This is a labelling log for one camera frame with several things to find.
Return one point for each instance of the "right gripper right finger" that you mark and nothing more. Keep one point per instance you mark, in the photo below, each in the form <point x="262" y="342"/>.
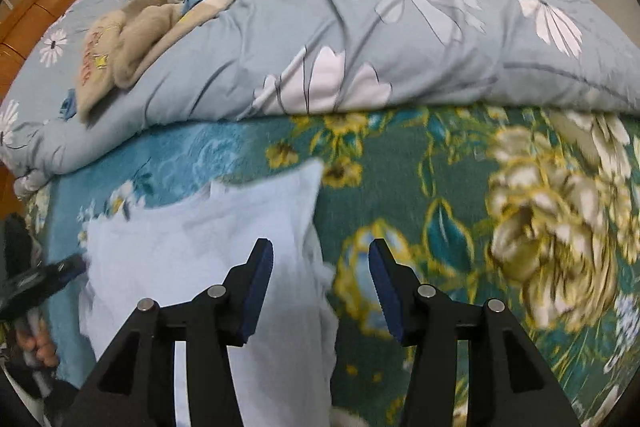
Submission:
<point x="510" y="382"/>

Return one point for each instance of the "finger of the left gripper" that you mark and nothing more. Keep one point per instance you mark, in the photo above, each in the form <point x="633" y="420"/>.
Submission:
<point x="66" y="270"/>

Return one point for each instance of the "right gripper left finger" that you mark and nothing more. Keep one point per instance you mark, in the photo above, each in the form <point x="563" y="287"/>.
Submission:
<point x="133" y="382"/>

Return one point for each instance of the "light blue long-sleeve shirt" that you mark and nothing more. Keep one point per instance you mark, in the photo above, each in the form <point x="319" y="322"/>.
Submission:
<point x="172" y="253"/>

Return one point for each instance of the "person's left hand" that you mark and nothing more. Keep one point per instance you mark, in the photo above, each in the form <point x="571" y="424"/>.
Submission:
<point x="39" y="344"/>

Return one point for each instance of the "dark blue garment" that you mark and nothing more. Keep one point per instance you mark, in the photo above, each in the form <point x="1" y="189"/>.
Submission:
<point x="67" y="104"/>

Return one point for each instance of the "teal floral bed blanket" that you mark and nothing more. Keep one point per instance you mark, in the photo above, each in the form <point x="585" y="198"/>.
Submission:
<point x="535" y="206"/>

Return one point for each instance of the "beige fuzzy sweater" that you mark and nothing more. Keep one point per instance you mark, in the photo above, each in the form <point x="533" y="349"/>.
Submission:
<point x="195" y="14"/>

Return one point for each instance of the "orange wooden headboard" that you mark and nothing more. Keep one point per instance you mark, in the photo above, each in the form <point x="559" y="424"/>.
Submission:
<point x="23" y="28"/>

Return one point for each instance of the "grey-blue floral duvet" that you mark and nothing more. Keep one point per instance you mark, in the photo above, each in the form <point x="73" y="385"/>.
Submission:
<point x="310" y="57"/>

